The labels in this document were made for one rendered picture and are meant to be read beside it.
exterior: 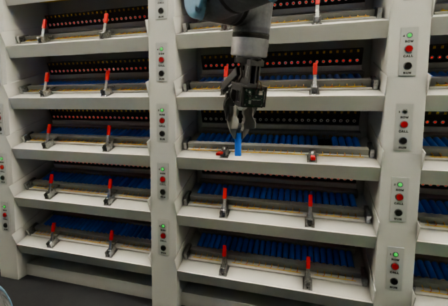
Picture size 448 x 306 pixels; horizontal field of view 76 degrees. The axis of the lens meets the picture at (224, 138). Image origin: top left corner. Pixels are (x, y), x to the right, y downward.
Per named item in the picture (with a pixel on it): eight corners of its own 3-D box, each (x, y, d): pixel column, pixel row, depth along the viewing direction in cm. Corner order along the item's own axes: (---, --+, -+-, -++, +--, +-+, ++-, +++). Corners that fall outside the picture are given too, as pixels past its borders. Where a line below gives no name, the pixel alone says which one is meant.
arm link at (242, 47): (227, 37, 72) (261, 41, 76) (225, 57, 74) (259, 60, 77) (241, 35, 64) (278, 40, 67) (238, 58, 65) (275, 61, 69)
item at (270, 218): (375, 249, 81) (382, 210, 75) (178, 225, 97) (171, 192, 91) (363, 203, 99) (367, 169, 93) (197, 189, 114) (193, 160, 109)
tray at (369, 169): (379, 181, 79) (384, 151, 75) (178, 169, 95) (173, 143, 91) (365, 147, 97) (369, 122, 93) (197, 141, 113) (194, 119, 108)
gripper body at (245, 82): (237, 109, 68) (242, 57, 65) (225, 103, 76) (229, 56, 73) (265, 110, 71) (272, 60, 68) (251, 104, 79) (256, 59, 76)
